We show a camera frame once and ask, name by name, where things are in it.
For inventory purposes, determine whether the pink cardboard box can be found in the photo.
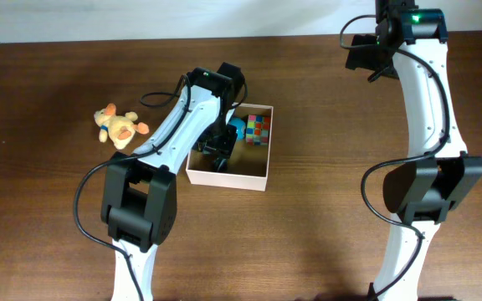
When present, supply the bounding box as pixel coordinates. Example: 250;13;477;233
185;104;274;191

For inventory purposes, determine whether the yellow plush duck toy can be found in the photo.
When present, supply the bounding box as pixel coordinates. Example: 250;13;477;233
94;104;150;150

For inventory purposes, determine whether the black right camera cable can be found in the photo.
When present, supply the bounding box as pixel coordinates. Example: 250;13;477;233
338;14;452;301

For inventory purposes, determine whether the blue toy ball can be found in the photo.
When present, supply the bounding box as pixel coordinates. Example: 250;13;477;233
228;117;246;140

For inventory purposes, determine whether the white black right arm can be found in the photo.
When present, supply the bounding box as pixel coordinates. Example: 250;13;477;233
340;0;482;300

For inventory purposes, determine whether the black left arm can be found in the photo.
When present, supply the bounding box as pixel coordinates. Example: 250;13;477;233
100;63;248;300

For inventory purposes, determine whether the colourful puzzle cube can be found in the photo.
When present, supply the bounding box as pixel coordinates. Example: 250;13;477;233
245;115;271;145

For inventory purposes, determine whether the black round lid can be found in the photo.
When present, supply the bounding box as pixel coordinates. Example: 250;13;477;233
213;157;228;173

